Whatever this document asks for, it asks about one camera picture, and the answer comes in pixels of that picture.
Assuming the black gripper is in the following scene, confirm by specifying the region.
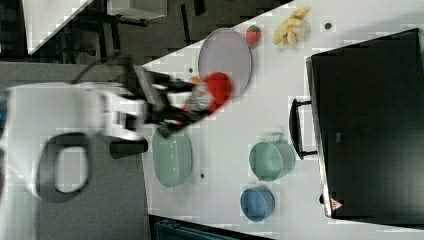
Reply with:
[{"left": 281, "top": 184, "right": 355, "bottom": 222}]
[{"left": 125, "top": 64, "right": 211, "bottom": 137}]

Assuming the red plush ketchup bottle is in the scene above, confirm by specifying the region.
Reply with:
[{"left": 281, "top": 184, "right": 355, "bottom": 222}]
[{"left": 184, "top": 72, "right": 233, "bottom": 114}]

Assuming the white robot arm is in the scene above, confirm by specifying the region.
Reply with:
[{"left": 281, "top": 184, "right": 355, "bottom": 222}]
[{"left": 1, "top": 63, "right": 210, "bottom": 202}]

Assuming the orange toy fruit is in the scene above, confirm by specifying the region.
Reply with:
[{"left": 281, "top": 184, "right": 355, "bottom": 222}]
[{"left": 189, "top": 76, "right": 201, "bottom": 84}]

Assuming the green oval bowl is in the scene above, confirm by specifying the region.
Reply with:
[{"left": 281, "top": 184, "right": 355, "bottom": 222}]
[{"left": 152, "top": 130, "right": 193, "bottom": 188}]

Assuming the grey oval plate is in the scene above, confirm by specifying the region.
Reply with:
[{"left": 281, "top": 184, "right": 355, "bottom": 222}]
[{"left": 197, "top": 28, "right": 252, "bottom": 99}]

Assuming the large red toy strawberry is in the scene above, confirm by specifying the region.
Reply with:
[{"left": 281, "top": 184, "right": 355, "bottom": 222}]
[{"left": 245, "top": 25, "right": 261, "bottom": 45}]

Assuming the blue cup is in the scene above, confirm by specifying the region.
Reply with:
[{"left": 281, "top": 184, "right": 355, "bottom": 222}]
[{"left": 240, "top": 186, "right": 275, "bottom": 222}]

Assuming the yellow toy banana bunch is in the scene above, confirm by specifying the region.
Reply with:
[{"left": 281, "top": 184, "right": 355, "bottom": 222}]
[{"left": 273, "top": 7, "right": 310, "bottom": 45}]

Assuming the white background table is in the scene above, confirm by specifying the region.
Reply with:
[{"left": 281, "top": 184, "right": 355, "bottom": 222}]
[{"left": 21, "top": 0, "right": 94, "bottom": 54}]

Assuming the black cylinder table mount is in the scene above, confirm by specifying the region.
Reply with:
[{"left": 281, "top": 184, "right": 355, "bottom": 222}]
[{"left": 109, "top": 139, "right": 148, "bottom": 159}]

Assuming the green cup with handle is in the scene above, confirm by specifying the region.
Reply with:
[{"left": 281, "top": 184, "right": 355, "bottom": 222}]
[{"left": 249, "top": 132, "right": 295, "bottom": 182}]

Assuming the black oven door handle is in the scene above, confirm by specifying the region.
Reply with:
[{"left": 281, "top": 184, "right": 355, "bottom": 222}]
[{"left": 289, "top": 99, "right": 317, "bottom": 160}]

